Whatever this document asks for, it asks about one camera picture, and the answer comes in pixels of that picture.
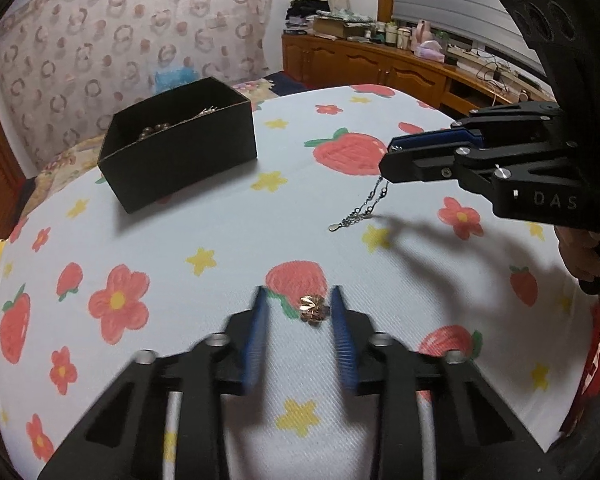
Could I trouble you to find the strawberry print white blanket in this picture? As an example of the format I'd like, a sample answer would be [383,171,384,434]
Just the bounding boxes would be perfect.
[0,87,600,479]

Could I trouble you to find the stack of folded clothes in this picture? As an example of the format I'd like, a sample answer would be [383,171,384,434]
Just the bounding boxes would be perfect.
[283,0,330,35]

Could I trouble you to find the wooden sideboard cabinet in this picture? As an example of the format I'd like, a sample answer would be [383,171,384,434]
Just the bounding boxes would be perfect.
[282,35,552,116]

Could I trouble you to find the circle pattern sheer curtain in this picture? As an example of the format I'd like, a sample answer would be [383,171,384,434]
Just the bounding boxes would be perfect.
[0,0,272,167]

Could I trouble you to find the blue bag on box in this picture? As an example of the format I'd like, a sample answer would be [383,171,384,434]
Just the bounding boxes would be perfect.
[154,67,199,94]

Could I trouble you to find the white pearl necklace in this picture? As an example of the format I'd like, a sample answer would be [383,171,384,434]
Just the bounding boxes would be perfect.
[136,121,174,142]

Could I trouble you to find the pink bunny figurine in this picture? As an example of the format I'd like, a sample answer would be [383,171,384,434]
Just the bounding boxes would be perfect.
[412,20,445,63]

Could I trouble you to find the gold flower brooch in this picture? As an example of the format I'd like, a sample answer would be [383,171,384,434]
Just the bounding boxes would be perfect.
[299,295,330,325]

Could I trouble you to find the silver chain necklace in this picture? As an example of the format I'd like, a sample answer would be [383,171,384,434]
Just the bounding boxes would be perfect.
[328,173,390,233]

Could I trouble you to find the black jewelry box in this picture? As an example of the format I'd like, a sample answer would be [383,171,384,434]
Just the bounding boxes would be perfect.
[98,77,258,214]

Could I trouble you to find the person's right hand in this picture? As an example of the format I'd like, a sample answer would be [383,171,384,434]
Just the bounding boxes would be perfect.
[554,226,600,282]

